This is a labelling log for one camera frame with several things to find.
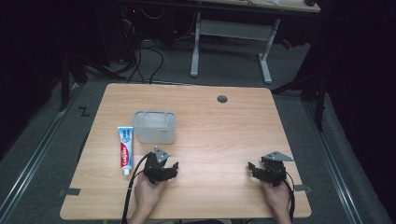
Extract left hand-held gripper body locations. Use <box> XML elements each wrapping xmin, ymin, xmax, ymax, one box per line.
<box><xmin>143</xmin><ymin>146</ymin><xmax>172</xmax><ymax>185</ymax></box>

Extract white-legged wooden desk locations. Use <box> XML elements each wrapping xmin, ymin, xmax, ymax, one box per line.
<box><xmin>174</xmin><ymin>0</ymin><xmax>321</xmax><ymax>85</ymax></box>

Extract dark computer case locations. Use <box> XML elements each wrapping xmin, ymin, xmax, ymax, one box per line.
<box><xmin>106</xmin><ymin>4</ymin><xmax>141</xmax><ymax>63</ymax></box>

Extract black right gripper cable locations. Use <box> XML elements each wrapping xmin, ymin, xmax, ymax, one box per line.
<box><xmin>281</xmin><ymin>171</ymin><xmax>297</xmax><ymax>223</ymax></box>

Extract translucent white plastic container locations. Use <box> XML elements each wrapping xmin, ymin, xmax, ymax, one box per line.
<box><xmin>133</xmin><ymin>110</ymin><xmax>177</xmax><ymax>145</ymax></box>

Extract black metal stand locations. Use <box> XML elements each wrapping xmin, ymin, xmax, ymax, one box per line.
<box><xmin>271</xmin><ymin>71</ymin><xmax>328</xmax><ymax>132</ymax></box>
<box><xmin>58</xmin><ymin>52</ymin><xmax>92</xmax><ymax>112</ymax></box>

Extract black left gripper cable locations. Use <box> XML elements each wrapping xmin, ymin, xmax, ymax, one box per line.
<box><xmin>120</xmin><ymin>152</ymin><xmax>151</xmax><ymax>224</ymax></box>

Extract person's right hand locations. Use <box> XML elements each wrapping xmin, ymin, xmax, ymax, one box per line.
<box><xmin>260</xmin><ymin>180</ymin><xmax>293</xmax><ymax>216</ymax></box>

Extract metal floor rail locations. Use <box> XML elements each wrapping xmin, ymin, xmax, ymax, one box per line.
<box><xmin>0</xmin><ymin>83</ymin><xmax>82</xmax><ymax>223</ymax></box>
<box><xmin>303</xmin><ymin>101</ymin><xmax>363</xmax><ymax>224</ymax></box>

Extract blue and red toothpaste tube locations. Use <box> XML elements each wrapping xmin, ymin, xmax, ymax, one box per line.
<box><xmin>117</xmin><ymin>125</ymin><xmax>134</xmax><ymax>177</ymax></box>

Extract person's left hand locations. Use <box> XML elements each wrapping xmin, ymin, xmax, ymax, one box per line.
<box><xmin>134</xmin><ymin>173</ymin><xmax>169</xmax><ymax>216</ymax></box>

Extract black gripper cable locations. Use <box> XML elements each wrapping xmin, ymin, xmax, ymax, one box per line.
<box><xmin>120</xmin><ymin>152</ymin><xmax>151</xmax><ymax>224</ymax></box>
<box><xmin>281</xmin><ymin>171</ymin><xmax>297</xmax><ymax>223</ymax></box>

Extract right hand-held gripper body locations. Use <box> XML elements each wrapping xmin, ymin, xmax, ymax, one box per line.
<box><xmin>261</xmin><ymin>150</ymin><xmax>294</xmax><ymax>188</ymax></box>

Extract black floor cables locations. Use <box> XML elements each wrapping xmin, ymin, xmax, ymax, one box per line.
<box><xmin>120</xmin><ymin>12</ymin><xmax>166</xmax><ymax>85</ymax></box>

